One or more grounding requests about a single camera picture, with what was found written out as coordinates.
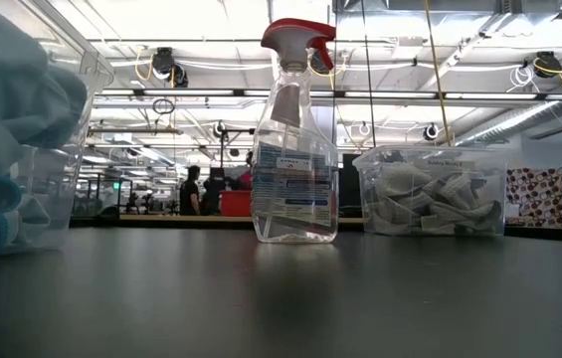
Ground clear spray bottle red trigger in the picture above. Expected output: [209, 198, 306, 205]
[250, 18, 340, 245]

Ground person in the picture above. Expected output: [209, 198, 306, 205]
[238, 150, 255, 192]
[178, 164, 203, 217]

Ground red tote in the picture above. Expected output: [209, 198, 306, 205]
[218, 189, 254, 218]

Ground black monitor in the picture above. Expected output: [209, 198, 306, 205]
[337, 153, 362, 208]

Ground clear bin labelled Building Blocks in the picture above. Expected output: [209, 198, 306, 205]
[352, 144, 509, 238]

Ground clear plastic bin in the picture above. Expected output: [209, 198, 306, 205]
[0, 0, 116, 261]

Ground brown circle patterned panel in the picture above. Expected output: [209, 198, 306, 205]
[504, 166, 562, 230]

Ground black hanging cord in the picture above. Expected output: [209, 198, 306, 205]
[360, 0, 377, 148]

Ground black ceiling cable reel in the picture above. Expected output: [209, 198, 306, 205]
[421, 122, 442, 142]
[532, 51, 562, 80]
[151, 46, 190, 90]

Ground yellow hanging cord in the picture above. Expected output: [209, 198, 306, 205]
[423, 0, 455, 146]

